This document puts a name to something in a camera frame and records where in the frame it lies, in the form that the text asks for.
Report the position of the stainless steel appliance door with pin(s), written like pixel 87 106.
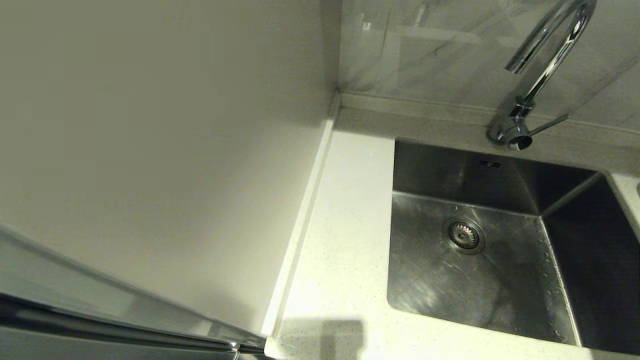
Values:
pixel 75 310

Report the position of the round metal drain strainer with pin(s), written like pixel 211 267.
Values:
pixel 464 235

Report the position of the chrome gooseneck faucet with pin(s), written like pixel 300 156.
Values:
pixel 555 55

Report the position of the stainless steel sink basin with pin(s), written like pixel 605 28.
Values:
pixel 425 280

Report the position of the white countertop upstand strip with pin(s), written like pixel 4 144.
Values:
pixel 300 225

